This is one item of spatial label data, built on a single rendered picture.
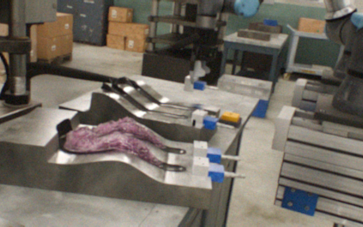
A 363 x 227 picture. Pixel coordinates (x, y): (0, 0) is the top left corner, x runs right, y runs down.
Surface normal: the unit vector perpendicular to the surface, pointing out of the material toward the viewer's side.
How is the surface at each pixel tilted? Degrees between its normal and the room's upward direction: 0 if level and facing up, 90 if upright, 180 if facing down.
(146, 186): 90
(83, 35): 90
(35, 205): 0
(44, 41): 90
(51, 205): 0
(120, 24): 97
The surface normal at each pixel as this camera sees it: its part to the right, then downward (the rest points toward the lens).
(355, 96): -0.66, -0.16
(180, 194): -0.04, 0.30
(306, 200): -0.37, 0.24
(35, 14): 0.94, 0.20
